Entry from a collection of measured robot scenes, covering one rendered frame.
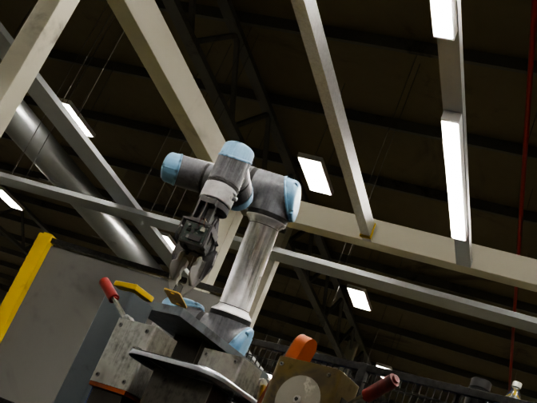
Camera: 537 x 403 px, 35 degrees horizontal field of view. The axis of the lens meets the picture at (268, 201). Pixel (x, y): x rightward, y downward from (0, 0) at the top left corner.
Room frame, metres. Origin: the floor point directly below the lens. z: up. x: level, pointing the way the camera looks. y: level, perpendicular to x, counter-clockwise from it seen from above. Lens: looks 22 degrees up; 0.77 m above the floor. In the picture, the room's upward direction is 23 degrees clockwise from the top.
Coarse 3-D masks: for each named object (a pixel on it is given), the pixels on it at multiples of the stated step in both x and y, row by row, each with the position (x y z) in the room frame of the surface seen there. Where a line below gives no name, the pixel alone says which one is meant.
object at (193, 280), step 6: (198, 258) 1.75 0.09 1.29; (198, 264) 1.75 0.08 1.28; (204, 264) 1.76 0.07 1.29; (192, 270) 1.73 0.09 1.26; (198, 270) 1.76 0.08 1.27; (192, 276) 1.74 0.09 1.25; (198, 276) 1.76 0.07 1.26; (186, 282) 1.77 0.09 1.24; (192, 282) 1.76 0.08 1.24; (198, 282) 1.77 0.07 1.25; (186, 288) 1.77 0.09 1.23; (192, 288) 1.77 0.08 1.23
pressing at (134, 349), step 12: (132, 348) 1.34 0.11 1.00; (144, 360) 1.40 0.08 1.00; (156, 360) 1.37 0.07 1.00; (168, 360) 1.28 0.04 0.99; (180, 360) 1.28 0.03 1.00; (180, 372) 1.39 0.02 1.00; (192, 372) 1.34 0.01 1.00; (204, 372) 1.25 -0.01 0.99; (216, 372) 1.26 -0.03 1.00; (216, 384) 1.36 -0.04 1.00; (228, 384) 1.26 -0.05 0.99; (240, 396) 1.37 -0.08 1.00
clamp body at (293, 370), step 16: (288, 368) 1.25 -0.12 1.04; (304, 368) 1.24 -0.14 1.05; (320, 368) 1.22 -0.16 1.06; (272, 384) 1.26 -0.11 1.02; (288, 384) 1.25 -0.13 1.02; (304, 384) 1.23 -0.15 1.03; (320, 384) 1.21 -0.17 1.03; (336, 384) 1.21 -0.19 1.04; (352, 384) 1.24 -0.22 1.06; (272, 400) 1.26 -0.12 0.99; (288, 400) 1.24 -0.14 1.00; (304, 400) 1.22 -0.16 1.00; (320, 400) 1.21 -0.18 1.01; (336, 400) 1.22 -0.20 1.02
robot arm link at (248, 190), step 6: (210, 168) 1.84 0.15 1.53; (204, 174) 1.84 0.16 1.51; (204, 180) 1.85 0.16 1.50; (246, 186) 1.80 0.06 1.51; (252, 186) 1.86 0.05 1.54; (240, 192) 1.81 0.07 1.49; (246, 192) 1.83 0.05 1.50; (252, 192) 1.86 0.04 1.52; (240, 198) 1.84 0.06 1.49; (246, 198) 1.85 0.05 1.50; (252, 198) 1.88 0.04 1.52; (234, 204) 1.87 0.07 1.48; (240, 204) 1.87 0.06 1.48; (246, 204) 1.88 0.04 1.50; (234, 210) 1.90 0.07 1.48; (240, 210) 1.90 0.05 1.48
